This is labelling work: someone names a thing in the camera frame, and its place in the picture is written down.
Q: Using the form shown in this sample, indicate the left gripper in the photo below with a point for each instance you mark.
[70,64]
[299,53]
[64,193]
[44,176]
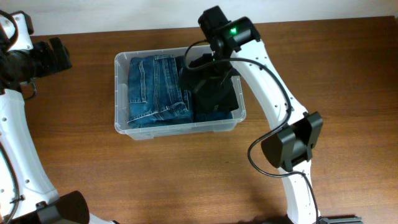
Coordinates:
[58,52]

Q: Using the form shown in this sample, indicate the teal blue garment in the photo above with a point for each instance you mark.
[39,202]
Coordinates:
[213,116]

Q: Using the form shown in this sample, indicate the dark navy garment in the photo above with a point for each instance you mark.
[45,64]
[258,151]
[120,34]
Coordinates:
[193,80]

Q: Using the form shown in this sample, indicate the dark blue jeans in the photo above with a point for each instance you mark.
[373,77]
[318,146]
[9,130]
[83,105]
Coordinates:
[154,96]

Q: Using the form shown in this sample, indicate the clear plastic storage bin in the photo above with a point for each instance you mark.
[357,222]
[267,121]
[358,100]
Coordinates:
[121,109]

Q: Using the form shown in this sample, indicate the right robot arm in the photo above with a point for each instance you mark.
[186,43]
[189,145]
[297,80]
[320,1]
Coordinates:
[294,131]

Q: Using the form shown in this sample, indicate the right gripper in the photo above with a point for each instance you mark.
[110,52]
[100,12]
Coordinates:
[214,55]

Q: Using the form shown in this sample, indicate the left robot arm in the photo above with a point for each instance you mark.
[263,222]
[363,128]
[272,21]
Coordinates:
[27,194]

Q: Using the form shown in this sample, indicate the black garment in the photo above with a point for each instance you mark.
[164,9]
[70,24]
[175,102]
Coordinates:
[215,96]

